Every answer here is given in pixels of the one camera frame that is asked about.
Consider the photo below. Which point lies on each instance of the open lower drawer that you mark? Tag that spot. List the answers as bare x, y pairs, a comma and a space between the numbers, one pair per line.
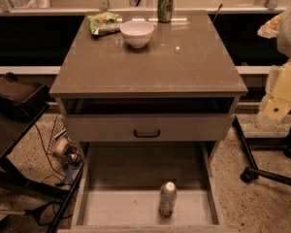
120, 190

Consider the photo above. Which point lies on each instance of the black drawer handle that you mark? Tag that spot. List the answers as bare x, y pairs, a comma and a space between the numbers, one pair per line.
154, 134

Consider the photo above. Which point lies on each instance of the grey drawer cabinet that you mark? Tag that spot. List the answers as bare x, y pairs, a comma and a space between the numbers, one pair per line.
184, 70

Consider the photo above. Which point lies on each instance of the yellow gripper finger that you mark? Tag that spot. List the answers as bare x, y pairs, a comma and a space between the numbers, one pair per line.
275, 109

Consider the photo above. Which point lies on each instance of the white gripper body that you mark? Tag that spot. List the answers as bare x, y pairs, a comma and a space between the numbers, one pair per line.
290, 34

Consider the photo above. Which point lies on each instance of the closed upper drawer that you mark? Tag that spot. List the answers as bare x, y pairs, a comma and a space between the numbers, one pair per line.
173, 128

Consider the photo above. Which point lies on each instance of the black box on table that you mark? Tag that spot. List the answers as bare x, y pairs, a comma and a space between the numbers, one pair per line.
21, 100

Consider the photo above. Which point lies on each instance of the white ceramic bowl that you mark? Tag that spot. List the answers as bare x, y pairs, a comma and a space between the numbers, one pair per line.
137, 33

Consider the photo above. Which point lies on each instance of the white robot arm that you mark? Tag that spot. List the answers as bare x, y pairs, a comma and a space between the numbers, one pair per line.
278, 27

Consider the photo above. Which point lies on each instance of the green snack bag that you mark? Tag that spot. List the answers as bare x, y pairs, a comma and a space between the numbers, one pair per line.
103, 24

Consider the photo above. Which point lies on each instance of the green soda can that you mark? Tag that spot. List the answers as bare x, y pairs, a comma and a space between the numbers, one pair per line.
164, 10

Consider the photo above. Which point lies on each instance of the black office chair base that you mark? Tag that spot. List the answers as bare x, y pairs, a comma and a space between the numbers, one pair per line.
266, 145

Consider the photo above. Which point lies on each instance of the clear plastic water bottle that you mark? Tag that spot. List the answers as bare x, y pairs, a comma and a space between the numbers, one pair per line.
168, 198

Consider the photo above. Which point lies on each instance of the black side table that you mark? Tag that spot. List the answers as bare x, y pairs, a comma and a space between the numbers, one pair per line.
11, 132

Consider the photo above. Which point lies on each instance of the wire basket with clutter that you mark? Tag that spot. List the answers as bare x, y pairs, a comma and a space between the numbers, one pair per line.
61, 147

